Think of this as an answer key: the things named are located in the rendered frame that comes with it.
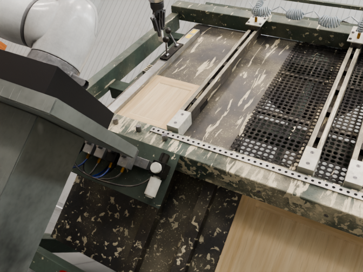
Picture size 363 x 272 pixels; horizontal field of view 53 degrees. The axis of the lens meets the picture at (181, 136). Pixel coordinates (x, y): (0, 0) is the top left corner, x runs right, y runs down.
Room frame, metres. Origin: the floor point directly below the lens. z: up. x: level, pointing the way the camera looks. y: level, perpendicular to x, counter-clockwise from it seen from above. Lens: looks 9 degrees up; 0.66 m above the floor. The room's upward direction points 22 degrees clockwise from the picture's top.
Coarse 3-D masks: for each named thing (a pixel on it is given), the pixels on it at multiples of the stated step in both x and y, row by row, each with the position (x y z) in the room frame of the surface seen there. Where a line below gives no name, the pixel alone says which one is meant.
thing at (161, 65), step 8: (184, 40) 2.19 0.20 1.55; (192, 40) 2.24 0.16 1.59; (184, 48) 2.18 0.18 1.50; (176, 56) 2.13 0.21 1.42; (160, 64) 2.04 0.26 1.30; (168, 64) 2.08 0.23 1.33; (152, 72) 1.99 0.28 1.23; (160, 72) 2.04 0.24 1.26; (144, 80) 1.94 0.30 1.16; (136, 88) 1.91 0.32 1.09; (120, 96) 1.87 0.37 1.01; (128, 96) 1.87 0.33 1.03; (112, 104) 1.83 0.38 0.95; (120, 104) 1.83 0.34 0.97
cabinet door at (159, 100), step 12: (156, 84) 1.95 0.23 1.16; (168, 84) 1.93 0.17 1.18; (180, 84) 1.92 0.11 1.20; (192, 84) 1.91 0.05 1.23; (144, 96) 1.89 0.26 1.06; (156, 96) 1.88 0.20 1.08; (168, 96) 1.87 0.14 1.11; (180, 96) 1.86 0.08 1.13; (132, 108) 1.83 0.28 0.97; (144, 108) 1.82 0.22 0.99; (156, 108) 1.81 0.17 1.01; (168, 108) 1.80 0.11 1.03; (144, 120) 1.76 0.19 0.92; (156, 120) 1.75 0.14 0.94; (168, 120) 1.74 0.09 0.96
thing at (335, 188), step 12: (156, 132) 1.64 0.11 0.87; (168, 132) 1.63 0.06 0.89; (192, 144) 1.56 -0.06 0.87; (204, 144) 1.55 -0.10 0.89; (228, 156) 1.49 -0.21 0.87; (240, 156) 1.49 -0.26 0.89; (264, 168) 1.43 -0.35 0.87; (276, 168) 1.42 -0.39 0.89; (300, 180) 1.38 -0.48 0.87; (312, 180) 1.36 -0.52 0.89; (336, 192) 1.32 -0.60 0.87; (348, 192) 1.31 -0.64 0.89
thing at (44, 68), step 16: (0, 64) 0.93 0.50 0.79; (16, 64) 0.91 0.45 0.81; (32, 64) 0.90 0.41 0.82; (48, 64) 0.88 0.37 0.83; (16, 80) 0.90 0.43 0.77; (32, 80) 0.89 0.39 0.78; (48, 80) 0.88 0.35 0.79; (64, 80) 0.92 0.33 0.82; (64, 96) 0.94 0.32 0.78; (80, 96) 1.01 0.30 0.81; (80, 112) 1.04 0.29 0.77; (96, 112) 1.11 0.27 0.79; (112, 112) 1.19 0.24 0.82
